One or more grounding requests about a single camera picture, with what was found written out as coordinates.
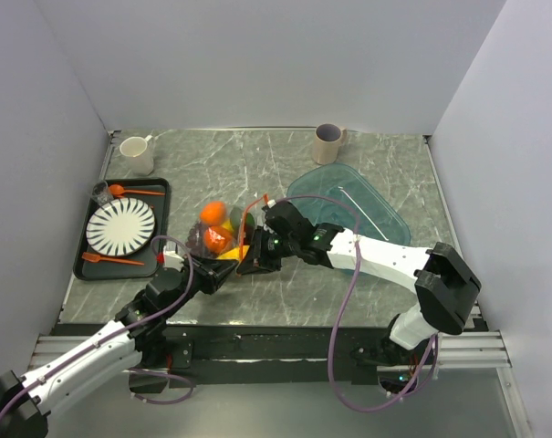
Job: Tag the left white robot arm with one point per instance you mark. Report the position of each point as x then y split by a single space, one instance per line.
134 337

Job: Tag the beige mug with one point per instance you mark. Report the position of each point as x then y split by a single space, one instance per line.
328 140

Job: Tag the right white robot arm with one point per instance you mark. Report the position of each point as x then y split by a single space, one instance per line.
445 287

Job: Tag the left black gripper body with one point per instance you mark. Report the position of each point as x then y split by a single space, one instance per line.
194 283

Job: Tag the yellow lemon piece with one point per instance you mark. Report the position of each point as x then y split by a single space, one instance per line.
228 226

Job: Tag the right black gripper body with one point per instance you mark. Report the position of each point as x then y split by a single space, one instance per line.
289 245

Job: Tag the small orange pumpkin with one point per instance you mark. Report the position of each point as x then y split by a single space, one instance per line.
218 240

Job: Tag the purple grape bunch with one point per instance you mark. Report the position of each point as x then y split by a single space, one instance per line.
195 237

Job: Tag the clear zip top bag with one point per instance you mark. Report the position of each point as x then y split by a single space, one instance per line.
238 233

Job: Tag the black tray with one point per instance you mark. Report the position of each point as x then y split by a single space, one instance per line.
160 205

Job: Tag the orange plastic fork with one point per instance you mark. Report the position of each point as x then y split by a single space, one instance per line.
97 258

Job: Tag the orange plastic spoon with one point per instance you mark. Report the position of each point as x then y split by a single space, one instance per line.
118 190

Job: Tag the white cup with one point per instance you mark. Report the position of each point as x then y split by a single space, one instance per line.
138 153

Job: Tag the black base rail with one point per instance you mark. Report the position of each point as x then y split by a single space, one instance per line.
354 357

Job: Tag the green lime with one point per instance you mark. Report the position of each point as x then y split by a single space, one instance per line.
237 216

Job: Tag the white striped plate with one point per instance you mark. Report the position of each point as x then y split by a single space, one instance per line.
121 227

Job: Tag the orange tangerine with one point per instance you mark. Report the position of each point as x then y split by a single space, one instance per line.
214 213

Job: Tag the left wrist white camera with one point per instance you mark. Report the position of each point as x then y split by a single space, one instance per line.
170 257

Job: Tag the teal plastic food container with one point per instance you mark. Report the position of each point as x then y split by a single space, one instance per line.
337 194

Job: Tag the clear small glass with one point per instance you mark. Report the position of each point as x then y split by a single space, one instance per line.
101 193

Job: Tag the dark avocado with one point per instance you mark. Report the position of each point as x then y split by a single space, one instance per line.
248 234

